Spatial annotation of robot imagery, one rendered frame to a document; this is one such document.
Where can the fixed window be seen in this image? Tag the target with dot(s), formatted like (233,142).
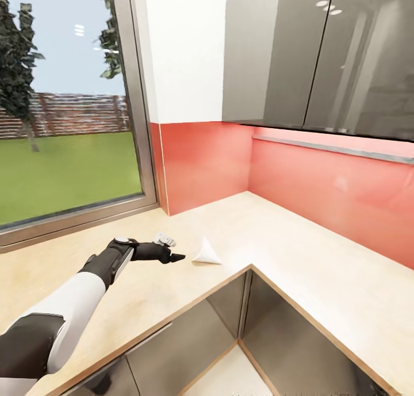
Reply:
(75,138)

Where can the paper coffee filter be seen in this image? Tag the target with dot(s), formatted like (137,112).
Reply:
(207,254)

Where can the countertop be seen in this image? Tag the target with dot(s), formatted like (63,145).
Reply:
(145,297)
(358,299)

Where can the cabinet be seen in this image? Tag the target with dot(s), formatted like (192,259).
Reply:
(344,66)
(166,361)
(296,357)

